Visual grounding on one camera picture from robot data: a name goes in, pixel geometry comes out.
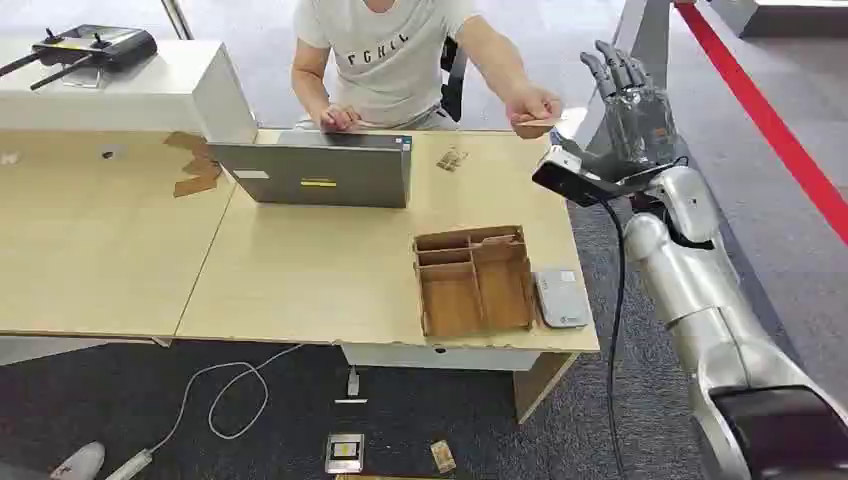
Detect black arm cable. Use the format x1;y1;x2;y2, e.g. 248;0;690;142
594;195;631;480

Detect wooden desk leg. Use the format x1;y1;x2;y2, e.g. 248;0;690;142
513;351;582;425

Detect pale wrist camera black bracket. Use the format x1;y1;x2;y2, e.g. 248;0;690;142
531;145;665;208

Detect person's left hand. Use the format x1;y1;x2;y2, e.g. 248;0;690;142
504;84;564;140

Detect wooden compartment box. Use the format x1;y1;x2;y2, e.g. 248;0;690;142
412;225;538;339

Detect grey flat device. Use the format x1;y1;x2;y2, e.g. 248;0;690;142
533;268;593;331

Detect white cabinet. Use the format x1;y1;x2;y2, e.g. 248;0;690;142
0;38;260;145

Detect brown cardboard piece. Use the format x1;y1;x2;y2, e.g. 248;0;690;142
182;156;223;179
173;175;221;199
163;131;212;160

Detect white plug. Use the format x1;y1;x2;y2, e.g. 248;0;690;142
333;366;369;405

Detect metal floor socket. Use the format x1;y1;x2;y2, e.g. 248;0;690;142
324;433;366;475

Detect white floor cable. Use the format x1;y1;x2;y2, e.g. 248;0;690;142
148;343;306;458

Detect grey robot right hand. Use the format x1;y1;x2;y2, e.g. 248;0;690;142
579;39;680;181

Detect person's right hand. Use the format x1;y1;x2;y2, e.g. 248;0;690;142
317;104;363;134

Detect grey pedestal stand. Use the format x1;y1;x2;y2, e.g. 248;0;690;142
555;0;672;160

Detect black remote controller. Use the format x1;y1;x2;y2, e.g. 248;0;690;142
0;24;159;92

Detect red floor tape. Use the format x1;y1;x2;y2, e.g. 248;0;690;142
674;0;848;248

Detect grey platform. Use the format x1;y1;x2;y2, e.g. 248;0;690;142
708;0;848;40

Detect white shoe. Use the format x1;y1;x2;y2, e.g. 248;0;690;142
49;441;107;480

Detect person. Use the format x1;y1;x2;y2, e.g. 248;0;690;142
291;0;564;140

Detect metal pole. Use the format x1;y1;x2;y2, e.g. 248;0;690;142
160;0;195;41

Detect grey laptop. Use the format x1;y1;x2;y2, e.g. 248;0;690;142
207;130;413;210

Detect white desk rail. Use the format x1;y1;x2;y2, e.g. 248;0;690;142
340;342;542;373

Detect black chair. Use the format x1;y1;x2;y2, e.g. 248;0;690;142
439;36;469;124

